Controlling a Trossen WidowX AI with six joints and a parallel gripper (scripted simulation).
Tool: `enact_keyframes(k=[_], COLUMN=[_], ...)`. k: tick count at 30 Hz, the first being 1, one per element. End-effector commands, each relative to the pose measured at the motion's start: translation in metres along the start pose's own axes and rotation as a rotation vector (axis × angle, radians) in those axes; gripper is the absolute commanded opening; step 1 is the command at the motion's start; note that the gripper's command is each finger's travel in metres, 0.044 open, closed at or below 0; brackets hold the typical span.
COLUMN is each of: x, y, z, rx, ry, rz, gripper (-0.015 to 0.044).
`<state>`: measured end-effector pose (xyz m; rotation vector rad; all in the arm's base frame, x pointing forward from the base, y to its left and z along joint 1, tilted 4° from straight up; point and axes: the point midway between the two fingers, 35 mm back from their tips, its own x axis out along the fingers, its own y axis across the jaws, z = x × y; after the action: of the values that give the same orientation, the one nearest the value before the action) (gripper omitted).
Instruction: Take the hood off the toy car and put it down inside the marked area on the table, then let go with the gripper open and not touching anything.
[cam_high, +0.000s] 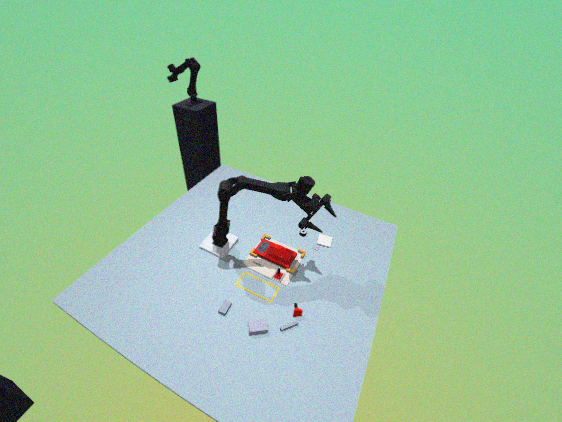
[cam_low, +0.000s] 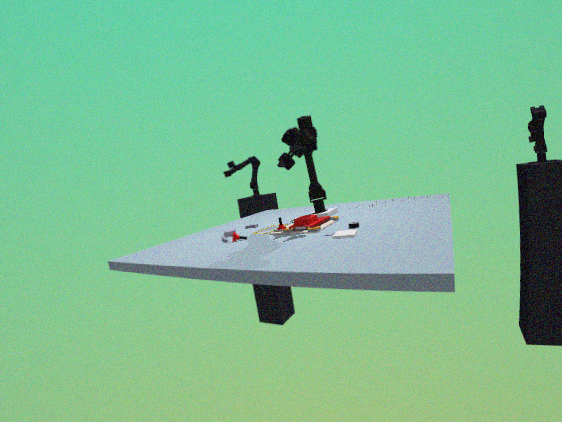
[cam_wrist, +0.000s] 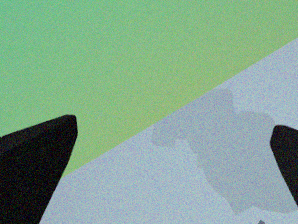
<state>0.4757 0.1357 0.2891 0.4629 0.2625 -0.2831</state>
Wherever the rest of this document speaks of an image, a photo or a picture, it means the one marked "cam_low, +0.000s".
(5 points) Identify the white flat rectangular pad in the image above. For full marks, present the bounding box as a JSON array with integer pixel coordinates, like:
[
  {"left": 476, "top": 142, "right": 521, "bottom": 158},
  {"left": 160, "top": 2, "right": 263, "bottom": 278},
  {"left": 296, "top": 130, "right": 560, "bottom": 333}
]
[{"left": 333, "top": 230, "right": 357, "bottom": 239}]

